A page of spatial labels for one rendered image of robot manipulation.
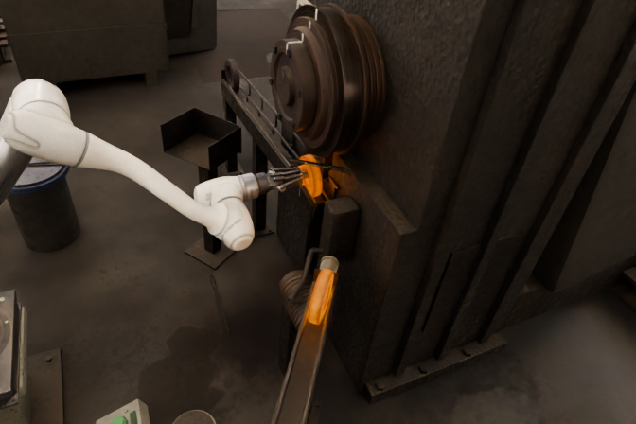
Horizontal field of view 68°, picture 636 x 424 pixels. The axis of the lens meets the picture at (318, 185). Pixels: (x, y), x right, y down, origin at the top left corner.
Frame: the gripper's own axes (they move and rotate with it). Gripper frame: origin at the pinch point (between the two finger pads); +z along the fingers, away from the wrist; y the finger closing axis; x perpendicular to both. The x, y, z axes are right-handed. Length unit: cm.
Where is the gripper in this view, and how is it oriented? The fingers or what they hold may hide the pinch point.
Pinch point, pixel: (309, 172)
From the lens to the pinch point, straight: 170.3
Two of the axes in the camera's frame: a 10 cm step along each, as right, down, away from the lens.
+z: 9.2, -2.2, 3.4
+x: 0.4, -7.8, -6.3
